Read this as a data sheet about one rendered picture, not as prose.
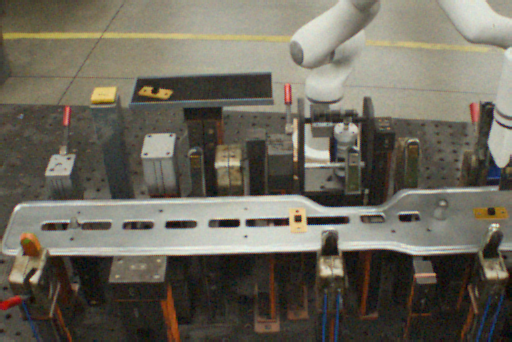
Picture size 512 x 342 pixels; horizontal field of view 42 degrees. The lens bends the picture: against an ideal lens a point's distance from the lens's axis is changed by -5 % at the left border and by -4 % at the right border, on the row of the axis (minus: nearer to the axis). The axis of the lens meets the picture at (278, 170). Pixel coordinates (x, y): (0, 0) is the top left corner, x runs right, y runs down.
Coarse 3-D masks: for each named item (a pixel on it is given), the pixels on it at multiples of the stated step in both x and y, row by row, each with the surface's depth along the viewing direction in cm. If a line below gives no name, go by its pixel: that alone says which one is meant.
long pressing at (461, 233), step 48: (432, 192) 170; (480, 192) 170; (48, 240) 158; (96, 240) 158; (144, 240) 158; (192, 240) 158; (240, 240) 158; (288, 240) 158; (384, 240) 157; (432, 240) 157; (480, 240) 157
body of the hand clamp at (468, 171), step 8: (464, 160) 176; (464, 168) 176; (472, 168) 172; (480, 168) 172; (488, 168) 172; (464, 176) 177; (472, 176) 173; (480, 176) 173; (464, 184) 177; (472, 184) 175; (480, 184) 175
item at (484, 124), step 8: (480, 104) 164; (488, 104) 164; (480, 112) 164; (488, 112) 160; (480, 120) 165; (488, 120) 166; (480, 128) 166; (488, 128) 167; (480, 136) 167; (488, 136) 167; (480, 144) 169; (488, 152) 169
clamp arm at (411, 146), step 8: (408, 144) 169; (416, 144) 170; (408, 152) 170; (416, 152) 170; (408, 160) 171; (416, 160) 171; (408, 168) 172; (416, 168) 172; (408, 176) 173; (416, 176) 173; (408, 184) 174; (416, 184) 174
